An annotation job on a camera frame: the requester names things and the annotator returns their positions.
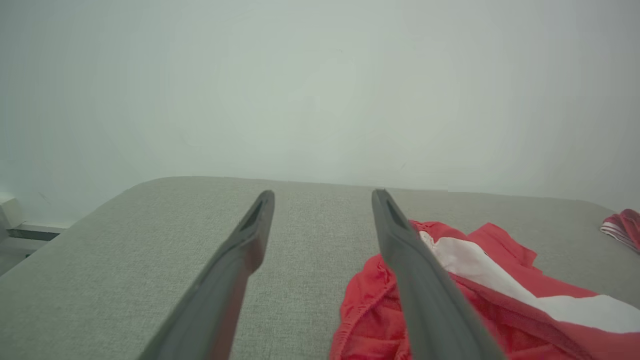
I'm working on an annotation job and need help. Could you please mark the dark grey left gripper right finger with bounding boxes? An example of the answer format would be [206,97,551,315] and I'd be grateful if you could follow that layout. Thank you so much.
[371,188,506,360]

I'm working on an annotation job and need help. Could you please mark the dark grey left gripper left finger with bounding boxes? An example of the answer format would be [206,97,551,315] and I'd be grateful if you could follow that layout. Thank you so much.
[137,190,276,360]

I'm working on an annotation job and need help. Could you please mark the red shorts with white stripe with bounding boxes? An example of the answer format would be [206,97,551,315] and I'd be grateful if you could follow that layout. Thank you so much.
[330,220,640,360]

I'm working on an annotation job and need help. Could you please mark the red basketball jersey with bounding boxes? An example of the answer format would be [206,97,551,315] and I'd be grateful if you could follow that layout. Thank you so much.
[600,208,640,253]

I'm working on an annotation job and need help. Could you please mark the grey baseboard rail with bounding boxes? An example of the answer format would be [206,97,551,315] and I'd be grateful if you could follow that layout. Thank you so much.
[7,222,69,242]

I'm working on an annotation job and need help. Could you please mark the white wall box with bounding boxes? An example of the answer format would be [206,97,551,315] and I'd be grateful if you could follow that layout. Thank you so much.
[0,196,24,231]

